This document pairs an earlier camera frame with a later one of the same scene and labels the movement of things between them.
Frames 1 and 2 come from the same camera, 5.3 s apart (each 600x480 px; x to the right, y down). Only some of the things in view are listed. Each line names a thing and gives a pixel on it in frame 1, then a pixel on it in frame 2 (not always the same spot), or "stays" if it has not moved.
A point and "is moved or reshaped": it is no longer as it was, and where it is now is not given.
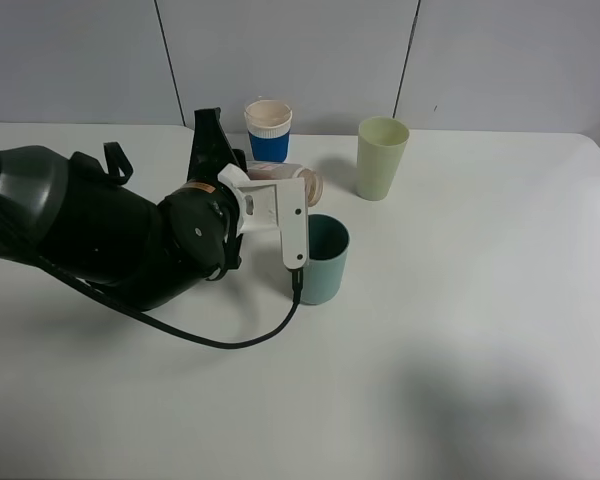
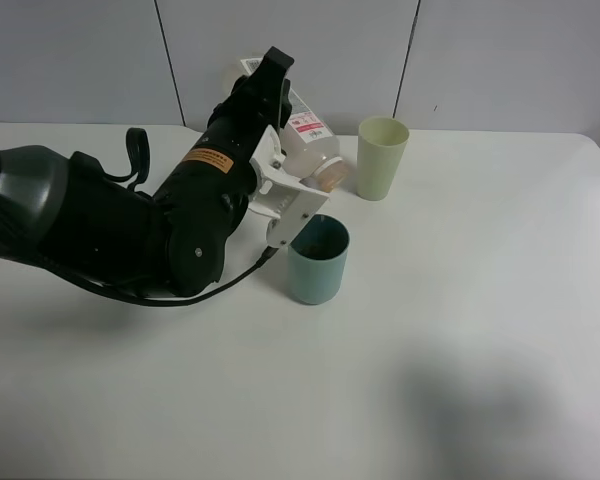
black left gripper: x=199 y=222 → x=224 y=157
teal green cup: x=329 y=239 stays
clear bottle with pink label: x=264 y=170 is moved or reshaped
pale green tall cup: x=381 y=141 stays
